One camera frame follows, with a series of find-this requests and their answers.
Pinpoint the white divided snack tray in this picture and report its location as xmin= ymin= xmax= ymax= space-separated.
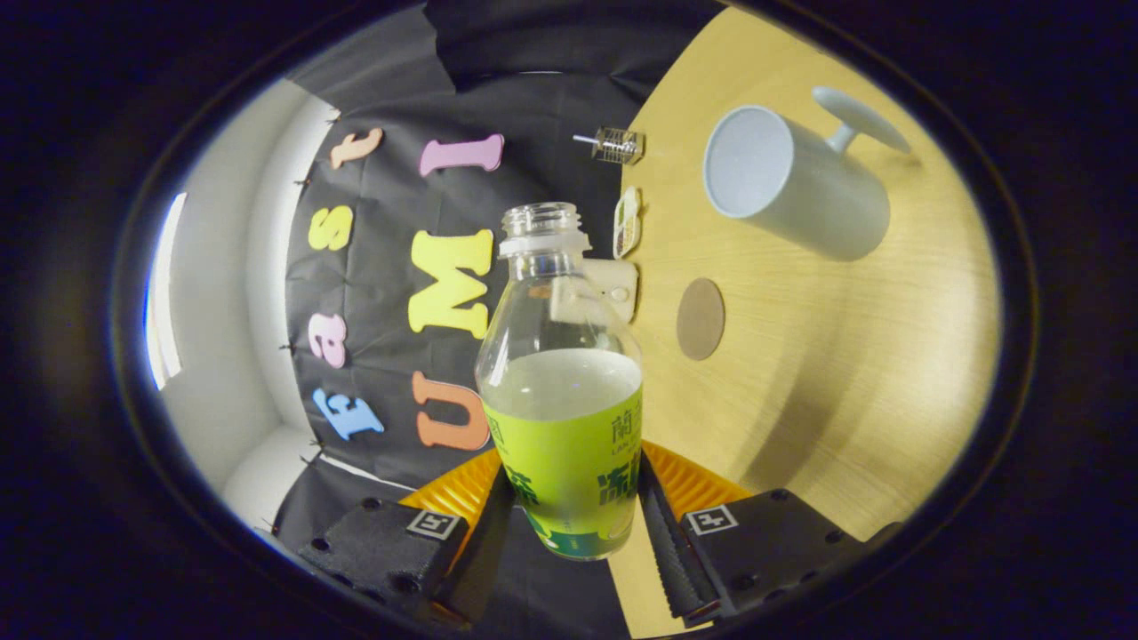
xmin=613 ymin=185 xmax=642 ymax=260

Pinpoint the wooden table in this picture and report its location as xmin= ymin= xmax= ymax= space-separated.
xmin=609 ymin=7 xmax=1004 ymax=639

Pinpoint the green label juice bottle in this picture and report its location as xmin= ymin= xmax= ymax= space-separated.
xmin=474 ymin=202 xmax=645 ymax=561

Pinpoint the white toaster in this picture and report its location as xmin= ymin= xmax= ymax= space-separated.
xmin=582 ymin=258 xmax=639 ymax=324

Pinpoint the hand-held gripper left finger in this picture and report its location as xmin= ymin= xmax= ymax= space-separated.
xmin=298 ymin=447 xmax=517 ymax=628

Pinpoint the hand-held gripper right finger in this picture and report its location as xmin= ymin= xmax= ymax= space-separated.
xmin=636 ymin=440 xmax=903 ymax=623

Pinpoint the light blue cup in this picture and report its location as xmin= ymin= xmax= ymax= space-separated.
xmin=702 ymin=85 xmax=912 ymax=262

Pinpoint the wire mesh holder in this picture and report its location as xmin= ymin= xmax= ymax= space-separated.
xmin=591 ymin=126 xmax=646 ymax=166

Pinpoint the round brown coaster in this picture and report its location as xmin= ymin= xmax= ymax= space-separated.
xmin=676 ymin=277 xmax=726 ymax=362

